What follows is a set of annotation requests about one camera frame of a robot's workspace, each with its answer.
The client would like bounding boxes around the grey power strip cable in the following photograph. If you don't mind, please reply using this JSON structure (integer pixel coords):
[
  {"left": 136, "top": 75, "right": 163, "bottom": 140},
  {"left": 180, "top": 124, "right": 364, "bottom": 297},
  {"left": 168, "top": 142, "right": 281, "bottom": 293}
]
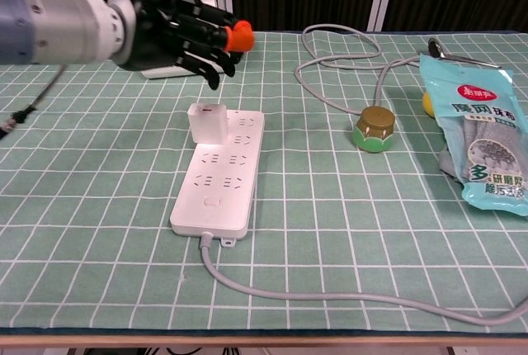
[{"left": 199, "top": 24, "right": 528, "bottom": 325}]

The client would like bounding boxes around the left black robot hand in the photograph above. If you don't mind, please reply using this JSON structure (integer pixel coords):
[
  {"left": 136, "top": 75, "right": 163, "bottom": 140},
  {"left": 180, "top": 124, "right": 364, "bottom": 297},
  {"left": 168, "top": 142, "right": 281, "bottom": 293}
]
[{"left": 110, "top": 0, "right": 255, "bottom": 91}]

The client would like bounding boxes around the white power strip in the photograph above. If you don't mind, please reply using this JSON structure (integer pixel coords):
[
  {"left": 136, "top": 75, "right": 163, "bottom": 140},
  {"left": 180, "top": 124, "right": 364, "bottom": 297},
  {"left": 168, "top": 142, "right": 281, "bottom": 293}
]
[{"left": 169, "top": 109, "right": 266, "bottom": 245}]

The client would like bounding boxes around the white ribbed box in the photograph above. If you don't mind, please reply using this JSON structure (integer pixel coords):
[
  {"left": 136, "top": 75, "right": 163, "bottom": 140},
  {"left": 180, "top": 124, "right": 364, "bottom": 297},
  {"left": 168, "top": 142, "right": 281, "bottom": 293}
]
[{"left": 139, "top": 0, "right": 227, "bottom": 80}]

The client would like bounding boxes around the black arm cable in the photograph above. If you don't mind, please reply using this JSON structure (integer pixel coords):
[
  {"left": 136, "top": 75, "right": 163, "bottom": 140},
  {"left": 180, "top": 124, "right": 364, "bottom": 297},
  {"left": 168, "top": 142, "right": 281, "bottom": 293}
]
[{"left": 0, "top": 64, "right": 67, "bottom": 141}]

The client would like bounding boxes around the teal cleaning cloth package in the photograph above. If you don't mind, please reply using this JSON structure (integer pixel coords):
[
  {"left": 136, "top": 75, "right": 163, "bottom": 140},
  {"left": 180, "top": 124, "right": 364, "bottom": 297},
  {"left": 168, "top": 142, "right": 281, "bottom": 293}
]
[{"left": 419, "top": 53, "right": 528, "bottom": 218}]

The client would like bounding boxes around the white plug adapter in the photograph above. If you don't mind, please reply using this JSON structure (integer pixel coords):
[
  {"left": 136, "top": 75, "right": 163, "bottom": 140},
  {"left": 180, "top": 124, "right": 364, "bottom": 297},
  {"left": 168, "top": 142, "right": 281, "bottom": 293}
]
[{"left": 187, "top": 102, "right": 229, "bottom": 145}]

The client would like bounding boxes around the metal spoon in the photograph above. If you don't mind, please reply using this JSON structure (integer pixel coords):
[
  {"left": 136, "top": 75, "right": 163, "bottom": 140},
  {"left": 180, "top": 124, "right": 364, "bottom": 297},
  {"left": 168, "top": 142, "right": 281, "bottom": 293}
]
[{"left": 427, "top": 36, "right": 502, "bottom": 69}]

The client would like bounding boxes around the green jar with gold lid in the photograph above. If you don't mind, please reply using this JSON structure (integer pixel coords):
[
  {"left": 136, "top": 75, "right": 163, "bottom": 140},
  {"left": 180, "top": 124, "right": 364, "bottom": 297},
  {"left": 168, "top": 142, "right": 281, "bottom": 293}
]
[{"left": 351, "top": 106, "right": 396, "bottom": 153}]

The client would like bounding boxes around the green checkered tablecloth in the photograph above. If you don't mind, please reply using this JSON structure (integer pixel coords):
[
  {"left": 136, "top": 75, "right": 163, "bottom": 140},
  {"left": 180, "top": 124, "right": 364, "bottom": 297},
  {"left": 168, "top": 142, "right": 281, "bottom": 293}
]
[{"left": 0, "top": 31, "right": 528, "bottom": 338}]

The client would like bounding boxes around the yellow ball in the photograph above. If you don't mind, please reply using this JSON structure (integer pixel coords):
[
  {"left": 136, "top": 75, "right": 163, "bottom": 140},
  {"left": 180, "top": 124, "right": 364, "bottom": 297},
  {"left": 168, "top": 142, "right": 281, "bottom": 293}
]
[{"left": 421, "top": 91, "right": 435, "bottom": 119}]

